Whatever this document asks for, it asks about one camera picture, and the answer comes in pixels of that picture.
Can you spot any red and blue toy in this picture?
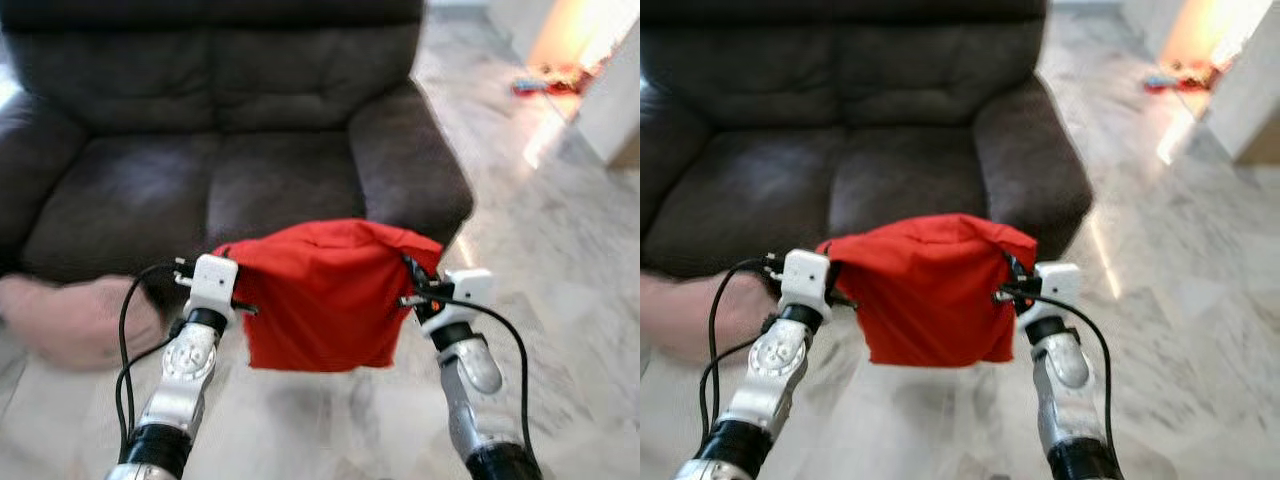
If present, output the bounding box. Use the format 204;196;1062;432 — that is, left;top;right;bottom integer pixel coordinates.
512;63;593;98
1143;62;1223;94

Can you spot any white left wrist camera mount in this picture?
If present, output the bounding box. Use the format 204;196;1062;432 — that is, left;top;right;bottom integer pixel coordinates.
778;250;834;323
185;254;241;321

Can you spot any red fabric pillow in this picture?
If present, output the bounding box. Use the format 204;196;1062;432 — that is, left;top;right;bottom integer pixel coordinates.
213;218;444;374
817;212;1039;367

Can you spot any large grey fabric sofa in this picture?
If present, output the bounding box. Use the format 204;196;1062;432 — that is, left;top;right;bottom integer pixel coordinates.
0;0;476;286
640;0;1094;281

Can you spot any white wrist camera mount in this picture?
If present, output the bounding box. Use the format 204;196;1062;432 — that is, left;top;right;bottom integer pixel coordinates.
185;254;241;321
440;268;496;329
778;250;834;323
1035;262;1083;323

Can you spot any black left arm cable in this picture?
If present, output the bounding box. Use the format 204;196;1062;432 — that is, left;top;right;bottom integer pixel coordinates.
115;260;198;463
697;257;781;441

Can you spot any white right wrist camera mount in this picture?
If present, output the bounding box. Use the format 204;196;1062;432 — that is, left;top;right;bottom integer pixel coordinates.
1035;262;1083;323
440;268;496;329

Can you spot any person's bare foot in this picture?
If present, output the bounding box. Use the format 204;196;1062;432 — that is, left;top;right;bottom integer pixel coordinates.
0;274;168;373
640;270;783;366

